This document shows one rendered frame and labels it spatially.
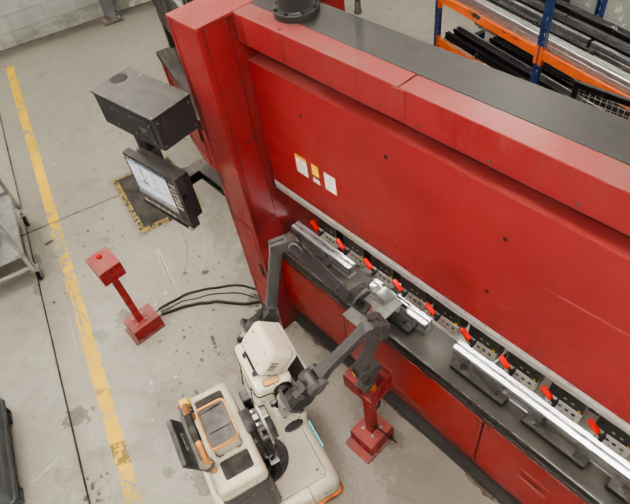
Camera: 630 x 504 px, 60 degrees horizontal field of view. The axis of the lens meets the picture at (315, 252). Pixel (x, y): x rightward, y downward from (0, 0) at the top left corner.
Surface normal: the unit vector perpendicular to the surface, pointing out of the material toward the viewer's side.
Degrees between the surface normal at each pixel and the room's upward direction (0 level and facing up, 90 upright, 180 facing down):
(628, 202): 90
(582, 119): 0
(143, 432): 0
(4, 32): 90
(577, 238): 90
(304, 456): 0
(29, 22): 90
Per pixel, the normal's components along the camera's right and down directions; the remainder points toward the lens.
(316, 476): -0.12, -0.65
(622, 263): -0.73, 0.57
